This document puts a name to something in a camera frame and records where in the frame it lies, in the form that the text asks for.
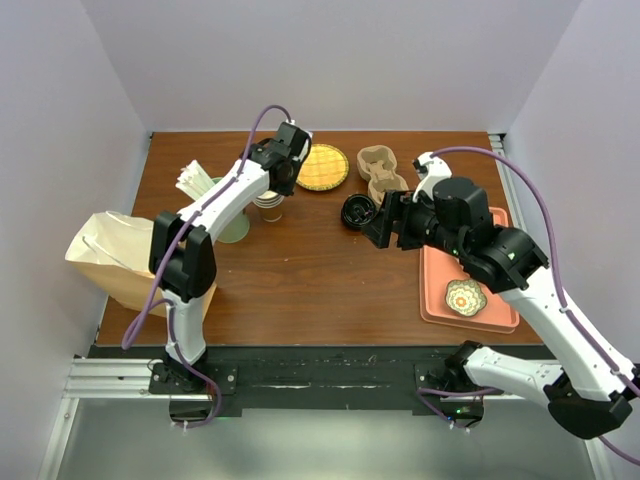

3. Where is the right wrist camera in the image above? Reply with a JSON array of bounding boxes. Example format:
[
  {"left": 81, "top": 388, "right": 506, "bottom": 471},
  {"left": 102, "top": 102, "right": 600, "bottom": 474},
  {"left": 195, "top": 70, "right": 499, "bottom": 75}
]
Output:
[{"left": 412, "top": 152, "right": 452, "bottom": 202}]

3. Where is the pink plastic tray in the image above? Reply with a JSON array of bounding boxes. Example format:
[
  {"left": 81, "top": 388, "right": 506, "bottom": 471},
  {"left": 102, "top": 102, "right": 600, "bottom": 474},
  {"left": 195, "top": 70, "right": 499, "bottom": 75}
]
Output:
[{"left": 419, "top": 206, "right": 521, "bottom": 335}]

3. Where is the stack of paper cups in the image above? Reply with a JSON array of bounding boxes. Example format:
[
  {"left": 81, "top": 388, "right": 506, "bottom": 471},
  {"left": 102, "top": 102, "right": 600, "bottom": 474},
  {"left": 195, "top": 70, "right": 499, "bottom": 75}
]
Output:
[{"left": 253, "top": 191, "right": 284, "bottom": 223}]

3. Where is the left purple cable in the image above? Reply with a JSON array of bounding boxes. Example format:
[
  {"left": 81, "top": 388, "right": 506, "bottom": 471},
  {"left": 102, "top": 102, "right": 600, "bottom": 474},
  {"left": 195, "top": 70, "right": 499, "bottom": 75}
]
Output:
[{"left": 121, "top": 104, "right": 296, "bottom": 431}]

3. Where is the white wrapped straws bundle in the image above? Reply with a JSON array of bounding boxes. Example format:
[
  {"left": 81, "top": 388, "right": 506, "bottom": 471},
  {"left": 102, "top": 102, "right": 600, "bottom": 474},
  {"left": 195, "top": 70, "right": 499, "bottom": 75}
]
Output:
[{"left": 175, "top": 160, "right": 215, "bottom": 201}]

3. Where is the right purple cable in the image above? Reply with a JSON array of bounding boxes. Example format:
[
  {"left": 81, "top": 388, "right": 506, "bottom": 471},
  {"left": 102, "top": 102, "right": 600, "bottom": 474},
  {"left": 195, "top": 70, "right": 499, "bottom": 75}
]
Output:
[{"left": 414, "top": 146, "right": 640, "bottom": 464}]

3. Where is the brown paper bag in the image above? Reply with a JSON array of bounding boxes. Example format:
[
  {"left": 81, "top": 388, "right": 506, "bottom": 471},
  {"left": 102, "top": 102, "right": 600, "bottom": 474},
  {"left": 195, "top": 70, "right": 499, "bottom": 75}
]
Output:
[{"left": 65, "top": 211, "right": 216, "bottom": 324}]

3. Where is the purple cable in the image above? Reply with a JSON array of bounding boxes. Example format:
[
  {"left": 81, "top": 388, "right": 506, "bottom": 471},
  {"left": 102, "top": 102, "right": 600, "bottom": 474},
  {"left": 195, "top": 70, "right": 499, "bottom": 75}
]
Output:
[
  {"left": 121, "top": 104, "right": 296, "bottom": 431},
  {"left": 414, "top": 146, "right": 640, "bottom": 464}
]

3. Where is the aluminium frame rail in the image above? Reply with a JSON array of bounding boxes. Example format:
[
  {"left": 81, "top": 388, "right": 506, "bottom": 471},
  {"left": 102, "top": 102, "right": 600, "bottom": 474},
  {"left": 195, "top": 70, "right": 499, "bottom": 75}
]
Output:
[{"left": 37, "top": 358, "right": 207, "bottom": 479}]

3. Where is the yellow woven coaster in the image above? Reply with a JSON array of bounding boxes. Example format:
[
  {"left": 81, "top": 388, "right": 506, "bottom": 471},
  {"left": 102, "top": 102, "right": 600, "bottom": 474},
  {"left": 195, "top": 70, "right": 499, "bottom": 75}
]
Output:
[{"left": 296, "top": 144, "right": 349, "bottom": 192}]

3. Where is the cardboard cup carrier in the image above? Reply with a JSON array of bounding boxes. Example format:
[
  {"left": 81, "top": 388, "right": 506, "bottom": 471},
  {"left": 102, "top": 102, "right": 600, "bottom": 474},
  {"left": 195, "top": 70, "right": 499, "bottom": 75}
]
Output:
[{"left": 356, "top": 145, "right": 409, "bottom": 208}]

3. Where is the stack of black lids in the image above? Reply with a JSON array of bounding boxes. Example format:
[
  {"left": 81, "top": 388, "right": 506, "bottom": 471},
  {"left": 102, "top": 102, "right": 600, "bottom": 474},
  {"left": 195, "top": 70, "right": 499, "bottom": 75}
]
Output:
[{"left": 340, "top": 194, "right": 377, "bottom": 231}]

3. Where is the green straw holder cup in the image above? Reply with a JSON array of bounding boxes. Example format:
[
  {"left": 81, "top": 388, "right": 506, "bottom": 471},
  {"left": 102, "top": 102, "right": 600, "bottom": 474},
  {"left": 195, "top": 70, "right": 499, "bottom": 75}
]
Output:
[{"left": 209, "top": 205, "right": 250, "bottom": 244}]

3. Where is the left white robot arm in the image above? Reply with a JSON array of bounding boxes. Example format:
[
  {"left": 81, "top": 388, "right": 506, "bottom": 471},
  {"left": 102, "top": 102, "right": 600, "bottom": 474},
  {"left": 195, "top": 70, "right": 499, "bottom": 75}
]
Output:
[{"left": 149, "top": 121, "right": 312, "bottom": 392}]

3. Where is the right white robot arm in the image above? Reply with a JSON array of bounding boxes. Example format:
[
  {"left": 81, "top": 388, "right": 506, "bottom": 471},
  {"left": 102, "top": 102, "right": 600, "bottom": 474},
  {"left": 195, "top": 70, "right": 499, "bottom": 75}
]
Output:
[{"left": 362, "top": 177, "right": 639, "bottom": 440}]

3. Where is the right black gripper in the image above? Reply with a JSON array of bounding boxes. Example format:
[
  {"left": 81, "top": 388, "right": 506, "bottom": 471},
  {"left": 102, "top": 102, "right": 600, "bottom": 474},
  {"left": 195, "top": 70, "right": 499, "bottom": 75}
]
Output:
[{"left": 361, "top": 187, "right": 466, "bottom": 257}]

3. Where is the floral patterned small dish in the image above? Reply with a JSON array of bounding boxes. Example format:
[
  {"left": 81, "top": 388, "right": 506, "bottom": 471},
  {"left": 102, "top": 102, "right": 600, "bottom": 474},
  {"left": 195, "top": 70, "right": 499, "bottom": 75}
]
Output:
[{"left": 444, "top": 279, "right": 488, "bottom": 317}]

